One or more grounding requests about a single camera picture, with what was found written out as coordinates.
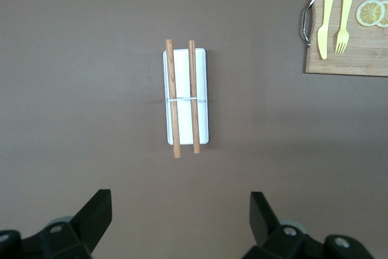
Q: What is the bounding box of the wooden rack rod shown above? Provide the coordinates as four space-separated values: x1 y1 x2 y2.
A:
187 39 202 155
164 38 182 159

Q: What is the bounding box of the wooden cutting board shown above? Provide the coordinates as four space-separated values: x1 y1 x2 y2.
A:
300 0 388 78

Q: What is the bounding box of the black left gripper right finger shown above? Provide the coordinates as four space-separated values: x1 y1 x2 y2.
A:
243 191 371 259

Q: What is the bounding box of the white rack tray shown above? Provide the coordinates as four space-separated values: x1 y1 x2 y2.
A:
162 47 210 146

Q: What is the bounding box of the yellow plastic fork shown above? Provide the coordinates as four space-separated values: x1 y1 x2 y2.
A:
334 0 356 55

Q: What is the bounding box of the dried lemon slice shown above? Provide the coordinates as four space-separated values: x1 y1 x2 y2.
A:
355 0 386 27
375 0 388 28

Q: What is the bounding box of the yellow plastic knife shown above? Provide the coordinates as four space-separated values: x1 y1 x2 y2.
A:
316 0 337 61

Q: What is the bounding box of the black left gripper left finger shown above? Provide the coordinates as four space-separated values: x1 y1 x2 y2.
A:
0 189 113 259

